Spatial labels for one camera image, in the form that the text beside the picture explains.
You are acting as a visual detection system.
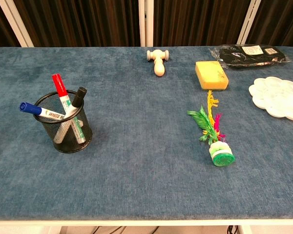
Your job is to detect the white flower paint palette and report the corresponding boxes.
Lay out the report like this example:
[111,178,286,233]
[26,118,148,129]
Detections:
[248,76,293,121]

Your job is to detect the plastic bag with black item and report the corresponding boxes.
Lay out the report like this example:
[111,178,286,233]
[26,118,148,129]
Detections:
[209,44,292,71]

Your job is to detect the wooden toy hammer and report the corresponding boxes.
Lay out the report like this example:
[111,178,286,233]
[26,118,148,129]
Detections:
[146,49,170,78]

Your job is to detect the yellow sponge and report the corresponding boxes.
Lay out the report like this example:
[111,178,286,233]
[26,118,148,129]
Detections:
[195,60,230,92]

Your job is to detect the black mesh pen holder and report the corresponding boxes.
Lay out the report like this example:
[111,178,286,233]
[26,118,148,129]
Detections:
[33,90,93,154]

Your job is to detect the red cap whiteboard marker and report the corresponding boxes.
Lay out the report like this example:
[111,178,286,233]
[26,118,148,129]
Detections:
[51,74,86,145]

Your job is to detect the blue cap whiteboard marker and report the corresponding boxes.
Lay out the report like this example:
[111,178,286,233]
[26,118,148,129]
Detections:
[20,101,67,121]

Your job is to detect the black cap whiteboard marker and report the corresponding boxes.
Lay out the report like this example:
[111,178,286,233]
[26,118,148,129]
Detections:
[53,87,87,145]

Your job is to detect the blue velvet tablecloth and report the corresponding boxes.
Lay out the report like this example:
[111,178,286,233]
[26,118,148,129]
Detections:
[0,46,293,221]

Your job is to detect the colourful feather shuttlecock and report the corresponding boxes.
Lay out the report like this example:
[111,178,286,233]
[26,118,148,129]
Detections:
[187,90,236,168]

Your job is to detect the white frame post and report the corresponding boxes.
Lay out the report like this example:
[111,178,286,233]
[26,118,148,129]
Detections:
[138,0,154,47]
[0,0,35,48]
[236,0,262,45]

